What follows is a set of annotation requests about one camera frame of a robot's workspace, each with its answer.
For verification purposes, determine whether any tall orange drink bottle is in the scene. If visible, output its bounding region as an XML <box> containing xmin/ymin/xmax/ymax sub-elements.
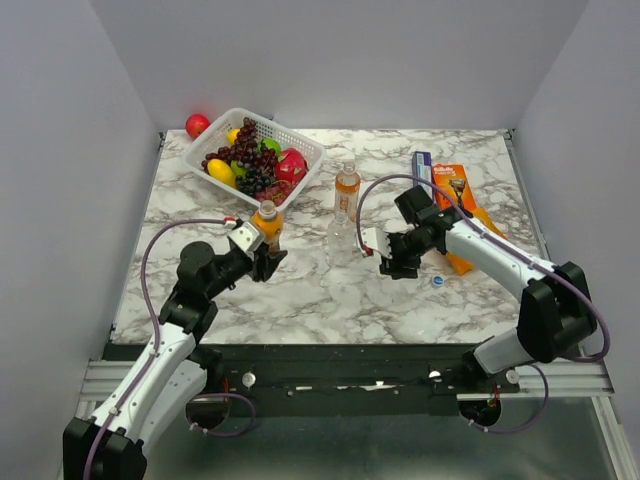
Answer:
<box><xmin>334</xmin><ymin>161</ymin><xmax>361</xmax><ymax>222</ymax></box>

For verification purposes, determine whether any yellow lemon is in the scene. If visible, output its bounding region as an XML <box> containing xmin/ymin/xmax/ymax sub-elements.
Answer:
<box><xmin>227</xmin><ymin>128</ymin><xmax>240</xmax><ymax>146</ymax></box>

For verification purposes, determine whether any pink dragon fruit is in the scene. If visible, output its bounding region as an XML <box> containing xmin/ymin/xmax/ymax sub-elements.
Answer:
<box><xmin>274</xmin><ymin>148</ymin><xmax>308</xmax><ymax>184</ymax></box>

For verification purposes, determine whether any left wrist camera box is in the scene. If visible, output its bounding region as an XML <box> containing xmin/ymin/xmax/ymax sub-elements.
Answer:
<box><xmin>227</xmin><ymin>222</ymin><xmax>265</xmax><ymax>255</ymax></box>

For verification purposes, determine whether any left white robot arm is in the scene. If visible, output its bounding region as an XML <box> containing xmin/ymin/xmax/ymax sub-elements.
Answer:
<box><xmin>63</xmin><ymin>227</ymin><xmax>287</xmax><ymax>479</ymax></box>

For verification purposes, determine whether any small orange juice bottle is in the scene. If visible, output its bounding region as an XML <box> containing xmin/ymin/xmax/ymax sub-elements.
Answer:
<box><xmin>250</xmin><ymin>200</ymin><xmax>284</xmax><ymax>245</ymax></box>

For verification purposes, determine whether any dark purple grape bunch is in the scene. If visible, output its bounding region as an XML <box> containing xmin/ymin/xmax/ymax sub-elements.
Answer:
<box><xmin>201</xmin><ymin>117</ymin><xmax>279</xmax><ymax>172</ymax></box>

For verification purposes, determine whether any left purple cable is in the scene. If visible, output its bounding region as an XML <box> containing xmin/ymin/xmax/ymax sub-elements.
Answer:
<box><xmin>79</xmin><ymin>216</ymin><xmax>257</xmax><ymax>480</ymax></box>

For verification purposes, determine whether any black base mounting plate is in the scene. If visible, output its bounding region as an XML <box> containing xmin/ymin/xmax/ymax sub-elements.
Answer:
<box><xmin>177</xmin><ymin>344</ymin><xmax>518</xmax><ymax>426</ymax></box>

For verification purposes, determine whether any orange snack bag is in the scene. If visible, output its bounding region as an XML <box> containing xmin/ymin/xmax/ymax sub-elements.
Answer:
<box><xmin>445</xmin><ymin>207</ymin><xmax>512</xmax><ymax>280</ymax></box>

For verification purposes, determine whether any clear plastic bottle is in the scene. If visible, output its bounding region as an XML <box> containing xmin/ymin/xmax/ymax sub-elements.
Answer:
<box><xmin>327</xmin><ymin>210</ymin><xmax>354</xmax><ymax>267</ymax></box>

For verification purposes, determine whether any aluminium frame rail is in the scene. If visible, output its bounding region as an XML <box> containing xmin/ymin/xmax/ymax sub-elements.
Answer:
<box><xmin>79</xmin><ymin>360</ymin><xmax>615</xmax><ymax>402</ymax></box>

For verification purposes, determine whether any red apple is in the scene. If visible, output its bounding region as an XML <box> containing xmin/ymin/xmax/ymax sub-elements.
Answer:
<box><xmin>185</xmin><ymin>114</ymin><xmax>210</xmax><ymax>140</ymax></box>

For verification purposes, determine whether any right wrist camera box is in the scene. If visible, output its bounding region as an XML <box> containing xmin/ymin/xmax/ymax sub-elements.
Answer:
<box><xmin>361</xmin><ymin>228</ymin><xmax>392</xmax><ymax>259</ymax></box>

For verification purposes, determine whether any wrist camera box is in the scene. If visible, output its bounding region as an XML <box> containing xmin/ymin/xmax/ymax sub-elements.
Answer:
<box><xmin>361</xmin><ymin>228</ymin><xmax>392</xmax><ymax>259</ymax></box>
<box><xmin>227</xmin><ymin>222</ymin><xmax>265</xmax><ymax>255</ymax></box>

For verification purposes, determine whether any green apple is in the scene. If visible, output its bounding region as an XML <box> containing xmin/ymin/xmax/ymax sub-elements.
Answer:
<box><xmin>259</xmin><ymin>137</ymin><xmax>281</xmax><ymax>156</ymax></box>

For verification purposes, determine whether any black grape bunch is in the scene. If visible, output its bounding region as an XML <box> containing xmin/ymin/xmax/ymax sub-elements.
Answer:
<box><xmin>236</xmin><ymin>169</ymin><xmax>272</xmax><ymax>198</ymax></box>

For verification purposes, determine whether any blue toothpaste box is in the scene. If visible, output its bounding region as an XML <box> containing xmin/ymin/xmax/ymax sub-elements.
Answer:
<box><xmin>411</xmin><ymin>151</ymin><xmax>432</xmax><ymax>188</ymax></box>

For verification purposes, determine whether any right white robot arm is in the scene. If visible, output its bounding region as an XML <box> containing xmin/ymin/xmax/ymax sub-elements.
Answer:
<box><xmin>380</xmin><ymin>186</ymin><xmax>596</xmax><ymax>392</ymax></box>

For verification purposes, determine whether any white plastic fruit basket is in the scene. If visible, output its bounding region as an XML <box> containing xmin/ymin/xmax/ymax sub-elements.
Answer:
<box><xmin>183</xmin><ymin>108</ymin><xmax>326</xmax><ymax>212</ymax></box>

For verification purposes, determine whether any orange razor package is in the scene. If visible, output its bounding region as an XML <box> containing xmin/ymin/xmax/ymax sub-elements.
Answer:
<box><xmin>431</xmin><ymin>164</ymin><xmax>478</xmax><ymax>213</ymax></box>

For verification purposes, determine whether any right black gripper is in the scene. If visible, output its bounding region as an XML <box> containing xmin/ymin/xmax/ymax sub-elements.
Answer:
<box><xmin>379</xmin><ymin>229</ymin><xmax>434</xmax><ymax>280</ymax></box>

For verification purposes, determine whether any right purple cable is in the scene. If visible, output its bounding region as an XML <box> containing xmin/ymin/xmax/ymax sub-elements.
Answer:
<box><xmin>353</xmin><ymin>174</ymin><xmax>612</xmax><ymax>435</ymax></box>

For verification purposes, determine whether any purple cable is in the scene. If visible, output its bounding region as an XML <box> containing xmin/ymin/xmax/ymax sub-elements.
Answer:
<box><xmin>353</xmin><ymin>174</ymin><xmax>612</xmax><ymax>435</ymax></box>
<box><xmin>79</xmin><ymin>216</ymin><xmax>257</xmax><ymax>480</ymax></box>

